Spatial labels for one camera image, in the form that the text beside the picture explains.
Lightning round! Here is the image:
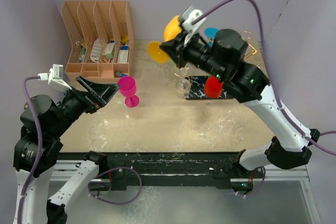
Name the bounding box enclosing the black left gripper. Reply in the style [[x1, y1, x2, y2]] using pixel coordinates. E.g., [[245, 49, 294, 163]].
[[50, 74, 120, 136]]

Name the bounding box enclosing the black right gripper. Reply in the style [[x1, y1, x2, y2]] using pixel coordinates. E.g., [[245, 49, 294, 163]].
[[160, 28, 227, 81]]

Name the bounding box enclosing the yellow plastic wine glass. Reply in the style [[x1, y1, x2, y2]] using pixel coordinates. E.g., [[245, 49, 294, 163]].
[[147, 15, 182, 63]]

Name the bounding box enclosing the magenta plastic wine glass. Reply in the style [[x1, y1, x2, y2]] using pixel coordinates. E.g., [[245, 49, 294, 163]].
[[118, 76, 140, 108]]

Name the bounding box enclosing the red plastic wine glass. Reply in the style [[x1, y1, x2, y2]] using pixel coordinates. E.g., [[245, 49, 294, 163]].
[[204, 76, 224, 99]]

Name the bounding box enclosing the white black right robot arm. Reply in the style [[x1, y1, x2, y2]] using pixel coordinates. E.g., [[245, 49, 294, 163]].
[[160, 28, 320, 177]]

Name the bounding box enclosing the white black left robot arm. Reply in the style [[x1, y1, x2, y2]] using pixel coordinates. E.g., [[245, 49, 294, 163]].
[[13, 76, 120, 223]]

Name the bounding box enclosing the blue plastic wine glass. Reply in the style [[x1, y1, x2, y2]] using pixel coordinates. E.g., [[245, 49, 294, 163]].
[[204, 27, 218, 47]]

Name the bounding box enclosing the clear glass wine glass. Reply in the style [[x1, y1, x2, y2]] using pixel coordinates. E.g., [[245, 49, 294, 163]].
[[174, 63, 193, 99]]

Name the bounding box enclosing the blue grey cap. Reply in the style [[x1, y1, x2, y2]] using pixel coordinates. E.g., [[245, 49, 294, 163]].
[[115, 71, 128, 78]]

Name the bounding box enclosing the white blister pack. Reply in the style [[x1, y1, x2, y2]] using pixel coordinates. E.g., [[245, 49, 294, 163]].
[[90, 38, 101, 63]]

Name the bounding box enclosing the green white small box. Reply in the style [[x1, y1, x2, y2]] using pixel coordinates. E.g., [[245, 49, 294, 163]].
[[102, 41, 115, 60]]

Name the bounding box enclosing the yellow object in organizer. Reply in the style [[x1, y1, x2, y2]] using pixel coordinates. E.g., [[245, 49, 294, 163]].
[[121, 35, 129, 44]]

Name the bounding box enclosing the pink plastic file organizer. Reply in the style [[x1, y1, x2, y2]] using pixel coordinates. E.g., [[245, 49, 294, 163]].
[[61, 1, 135, 83]]

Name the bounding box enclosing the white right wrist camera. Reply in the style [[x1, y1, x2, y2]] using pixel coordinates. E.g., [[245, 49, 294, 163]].
[[178, 6, 206, 33]]

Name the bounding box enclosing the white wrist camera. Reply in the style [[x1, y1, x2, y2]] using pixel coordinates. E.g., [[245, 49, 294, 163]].
[[38, 64, 72, 92], [178, 6, 206, 33]]

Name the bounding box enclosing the gold wire wine glass rack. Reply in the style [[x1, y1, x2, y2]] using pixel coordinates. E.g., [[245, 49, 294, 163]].
[[174, 27, 258, 100]]

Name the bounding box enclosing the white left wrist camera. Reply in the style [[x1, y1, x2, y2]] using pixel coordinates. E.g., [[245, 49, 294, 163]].
[[38, 64, 72, 92]]

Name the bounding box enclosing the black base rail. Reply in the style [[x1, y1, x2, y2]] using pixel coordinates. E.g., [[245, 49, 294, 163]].
[[56, 151, 266, 191]]

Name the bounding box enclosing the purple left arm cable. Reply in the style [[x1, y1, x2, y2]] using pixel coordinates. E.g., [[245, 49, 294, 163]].
[[14, 76, 44, 224]]

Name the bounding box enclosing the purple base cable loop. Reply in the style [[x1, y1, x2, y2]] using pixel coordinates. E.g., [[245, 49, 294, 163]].
[[88, 166, 144, 206]]

